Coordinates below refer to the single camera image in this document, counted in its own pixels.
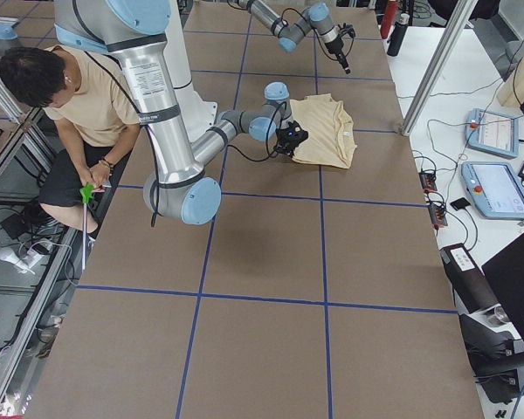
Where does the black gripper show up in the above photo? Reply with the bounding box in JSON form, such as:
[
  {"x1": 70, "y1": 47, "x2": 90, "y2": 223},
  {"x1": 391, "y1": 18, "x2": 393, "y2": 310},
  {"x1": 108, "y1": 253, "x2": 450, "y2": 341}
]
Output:
[
  {"x1": 322, "y1": 24, "x2": 355, "y2": 74},
  {"x1": 273, "y1": 121, "x2": 308, "y2": 157}
]

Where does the cream long-sleeve printed shirt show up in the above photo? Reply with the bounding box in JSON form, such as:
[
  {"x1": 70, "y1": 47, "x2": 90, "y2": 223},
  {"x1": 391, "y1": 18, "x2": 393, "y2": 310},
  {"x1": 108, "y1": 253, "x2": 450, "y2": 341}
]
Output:
[{"x1": 290, "y1": 93, "x2": 357, "y2": 169}]

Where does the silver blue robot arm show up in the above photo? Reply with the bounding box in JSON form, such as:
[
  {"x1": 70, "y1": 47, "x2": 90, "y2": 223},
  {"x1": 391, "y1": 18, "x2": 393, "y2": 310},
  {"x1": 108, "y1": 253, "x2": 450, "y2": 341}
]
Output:
[
  {"x1": 55, "y1": 1, "x2": 308, "y2": 225},
  {"x1": 227, "y1": 0, "x2": 355, "y2": 74}
]

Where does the black bottle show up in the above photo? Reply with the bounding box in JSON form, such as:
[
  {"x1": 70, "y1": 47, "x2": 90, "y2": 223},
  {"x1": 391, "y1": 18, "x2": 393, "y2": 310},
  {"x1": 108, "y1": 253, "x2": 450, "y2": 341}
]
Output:
[{"x1": 387, "y1": 13, "x2": 410, "y2": 57}]

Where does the red bottle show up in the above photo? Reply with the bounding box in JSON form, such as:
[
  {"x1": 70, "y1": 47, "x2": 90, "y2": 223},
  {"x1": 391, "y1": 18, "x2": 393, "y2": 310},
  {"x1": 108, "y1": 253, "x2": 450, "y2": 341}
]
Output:
[{"x1": 380, "y1": 0, "x2": 398, "y2": 39}]

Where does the blue teach pendant far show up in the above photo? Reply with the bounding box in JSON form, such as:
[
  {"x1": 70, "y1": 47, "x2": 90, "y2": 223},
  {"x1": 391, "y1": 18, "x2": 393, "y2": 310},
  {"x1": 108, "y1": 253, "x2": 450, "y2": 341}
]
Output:
[{"x1": 465, "y1": 108, "x2": 519, "y2": 159}]

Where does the blue teach pendant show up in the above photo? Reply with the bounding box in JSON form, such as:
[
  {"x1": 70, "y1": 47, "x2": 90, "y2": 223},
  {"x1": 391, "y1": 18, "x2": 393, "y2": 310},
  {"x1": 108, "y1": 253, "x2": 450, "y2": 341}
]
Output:
[
  {"x1": 465, "y1": 108, "x2": 519, "y2": 159},
  {"x1": 460, "y1": 161, "x2": 524, "y2": 220}
]

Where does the person in beige shirt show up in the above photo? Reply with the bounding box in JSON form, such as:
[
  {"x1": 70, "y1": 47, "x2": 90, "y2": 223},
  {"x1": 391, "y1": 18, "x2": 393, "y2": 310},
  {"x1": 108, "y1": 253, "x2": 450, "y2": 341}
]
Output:
[{"x1": 0, "y1": 45, "x2": 141, "y2": 238}]

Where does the blue teach pendant near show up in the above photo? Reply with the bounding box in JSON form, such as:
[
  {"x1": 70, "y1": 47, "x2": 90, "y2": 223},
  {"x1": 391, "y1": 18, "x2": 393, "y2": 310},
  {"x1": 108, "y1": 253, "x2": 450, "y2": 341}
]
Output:
[{"x1": 460, "y1": 161, "x2": 524, "y2": 220}]

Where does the black monitor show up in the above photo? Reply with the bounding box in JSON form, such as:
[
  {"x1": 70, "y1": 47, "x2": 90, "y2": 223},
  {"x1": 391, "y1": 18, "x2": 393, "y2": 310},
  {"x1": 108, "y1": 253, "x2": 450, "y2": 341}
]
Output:
[{"x1": 482, "y1": 232, "x2": 524, "y2": 339}]

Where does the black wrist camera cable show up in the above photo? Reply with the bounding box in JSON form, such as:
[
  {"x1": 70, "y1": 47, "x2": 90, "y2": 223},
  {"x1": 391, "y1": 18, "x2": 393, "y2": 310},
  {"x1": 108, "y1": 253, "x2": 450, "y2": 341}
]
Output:
[{"x1": 224, "y1": 100, "x2": 289, "y2": 163}]

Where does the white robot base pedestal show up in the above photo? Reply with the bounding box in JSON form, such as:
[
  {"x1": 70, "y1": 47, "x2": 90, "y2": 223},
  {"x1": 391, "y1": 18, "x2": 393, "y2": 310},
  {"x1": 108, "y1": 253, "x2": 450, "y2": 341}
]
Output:
[{"x1": 163, "y1": 0, "x2": 217, "y2": 142}]

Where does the aluminium frame post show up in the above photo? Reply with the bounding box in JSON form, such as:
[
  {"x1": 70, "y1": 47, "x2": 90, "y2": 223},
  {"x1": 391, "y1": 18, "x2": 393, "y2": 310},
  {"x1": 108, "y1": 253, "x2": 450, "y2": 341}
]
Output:
[{"x1": 400, "y1": 0, "x2": 478, "y2": 136}]

